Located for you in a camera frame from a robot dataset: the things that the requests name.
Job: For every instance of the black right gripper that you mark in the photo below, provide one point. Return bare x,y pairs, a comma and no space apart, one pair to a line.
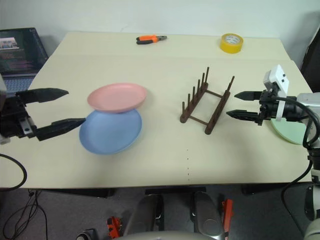
268,107

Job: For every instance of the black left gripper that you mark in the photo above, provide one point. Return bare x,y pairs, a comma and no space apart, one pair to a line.
15,120

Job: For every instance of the green plate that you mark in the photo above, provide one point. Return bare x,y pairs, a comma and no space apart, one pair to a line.
287,130

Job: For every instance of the blue plate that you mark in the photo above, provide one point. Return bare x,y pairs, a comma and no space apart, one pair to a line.
110,135

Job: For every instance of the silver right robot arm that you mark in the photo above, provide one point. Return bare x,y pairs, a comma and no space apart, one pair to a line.
310,100

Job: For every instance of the brown wooden rack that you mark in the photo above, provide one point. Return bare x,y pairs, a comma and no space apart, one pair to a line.
212,123

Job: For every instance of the yellow tape roll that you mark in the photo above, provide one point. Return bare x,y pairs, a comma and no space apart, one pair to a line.
230,48

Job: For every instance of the open laptop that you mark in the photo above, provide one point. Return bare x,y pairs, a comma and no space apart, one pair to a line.
20,50

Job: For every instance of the black chair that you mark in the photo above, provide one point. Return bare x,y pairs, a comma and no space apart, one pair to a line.
312,62

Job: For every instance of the red and black floor tool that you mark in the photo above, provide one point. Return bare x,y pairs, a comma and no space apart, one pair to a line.
115,227
227,215

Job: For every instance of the grey rounded robot leg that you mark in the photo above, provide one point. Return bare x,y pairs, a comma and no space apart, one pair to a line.
142,212
210,212

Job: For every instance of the orange marker pen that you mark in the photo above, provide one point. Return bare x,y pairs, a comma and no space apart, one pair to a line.
147,38

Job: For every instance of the small grey floor device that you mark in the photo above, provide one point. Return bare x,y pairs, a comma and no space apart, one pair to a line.
86,235

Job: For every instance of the grey robot torso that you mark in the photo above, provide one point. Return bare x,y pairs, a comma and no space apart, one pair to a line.
170,236

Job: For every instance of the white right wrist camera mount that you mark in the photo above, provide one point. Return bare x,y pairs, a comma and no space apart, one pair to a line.
278,75

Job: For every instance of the black table frame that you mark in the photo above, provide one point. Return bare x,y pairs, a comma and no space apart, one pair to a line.
175,190

